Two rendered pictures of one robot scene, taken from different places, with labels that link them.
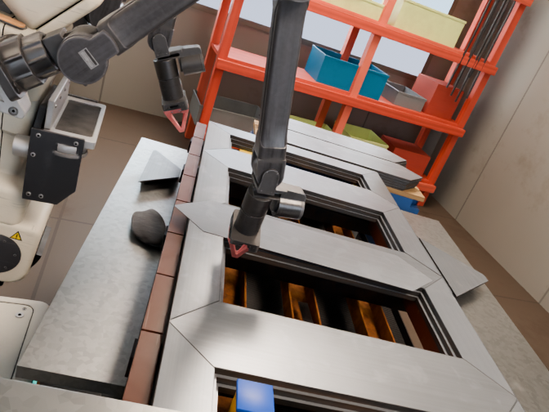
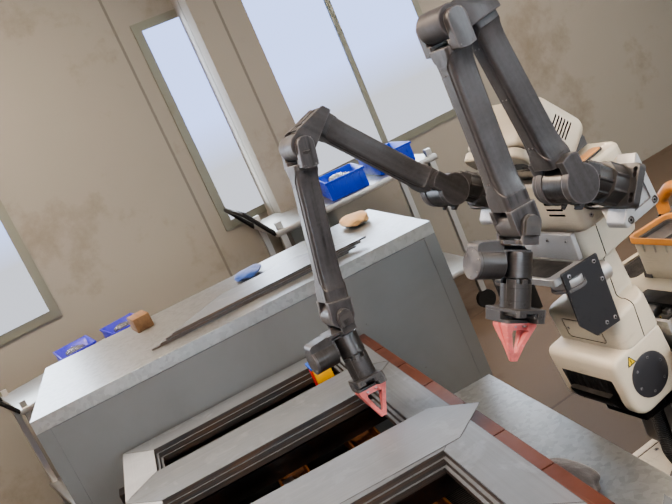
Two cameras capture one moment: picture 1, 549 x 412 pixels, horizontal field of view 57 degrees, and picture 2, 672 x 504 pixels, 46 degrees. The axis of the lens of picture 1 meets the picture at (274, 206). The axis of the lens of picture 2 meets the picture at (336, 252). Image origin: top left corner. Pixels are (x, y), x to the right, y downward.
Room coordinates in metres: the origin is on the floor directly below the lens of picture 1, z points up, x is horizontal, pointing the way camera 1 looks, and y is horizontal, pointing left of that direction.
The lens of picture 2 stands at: (2.67, 0.10, 1.62)
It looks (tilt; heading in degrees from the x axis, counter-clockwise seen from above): 13 degrees down; 180
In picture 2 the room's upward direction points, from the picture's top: 24 degrees counter-clockwise
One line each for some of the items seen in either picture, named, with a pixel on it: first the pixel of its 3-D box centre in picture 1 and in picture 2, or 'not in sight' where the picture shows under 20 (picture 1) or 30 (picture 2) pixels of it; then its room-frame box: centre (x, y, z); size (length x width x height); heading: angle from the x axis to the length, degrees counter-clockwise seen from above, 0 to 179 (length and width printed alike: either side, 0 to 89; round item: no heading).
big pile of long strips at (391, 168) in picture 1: (338, 151); not in sight; (2.29, -0.19, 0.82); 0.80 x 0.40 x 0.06; 102
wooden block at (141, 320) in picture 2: not in sight; (140, 321); (0.02, -0.62, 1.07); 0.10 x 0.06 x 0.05; 24
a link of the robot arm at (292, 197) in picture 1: (278, 189); (329, 339); (0.99, 0.00, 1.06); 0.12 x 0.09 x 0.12; 111
